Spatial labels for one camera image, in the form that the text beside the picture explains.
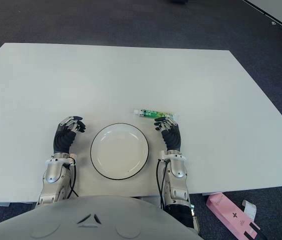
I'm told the white paper tag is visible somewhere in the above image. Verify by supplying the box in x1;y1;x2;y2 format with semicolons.
242;199;257;222

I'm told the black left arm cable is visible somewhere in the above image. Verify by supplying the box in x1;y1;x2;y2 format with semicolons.
65;155;79;199

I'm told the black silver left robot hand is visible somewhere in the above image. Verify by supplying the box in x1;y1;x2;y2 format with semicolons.
52;115;86;154

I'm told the white neighbouring desk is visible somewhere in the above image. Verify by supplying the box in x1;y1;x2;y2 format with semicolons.
242;0;282;39

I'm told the pink cardboard box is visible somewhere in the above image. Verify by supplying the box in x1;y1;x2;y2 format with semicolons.
206;192;261;240

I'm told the grey robot torso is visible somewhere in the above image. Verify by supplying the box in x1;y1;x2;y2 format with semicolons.
0;194;204;240

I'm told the white plate with black rim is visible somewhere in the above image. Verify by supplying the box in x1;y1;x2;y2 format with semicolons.
90;123;150;181

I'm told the green white toothpaste tube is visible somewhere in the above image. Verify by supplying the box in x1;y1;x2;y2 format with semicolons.
133;108;176;120

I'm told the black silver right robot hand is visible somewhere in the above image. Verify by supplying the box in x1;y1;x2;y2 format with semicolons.
154;116;183;152

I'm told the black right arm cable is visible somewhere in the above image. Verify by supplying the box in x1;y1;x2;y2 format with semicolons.
156;158;168;210

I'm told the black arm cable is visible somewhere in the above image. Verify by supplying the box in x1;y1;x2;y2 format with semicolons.
156;158;168;210
65;155;79;199

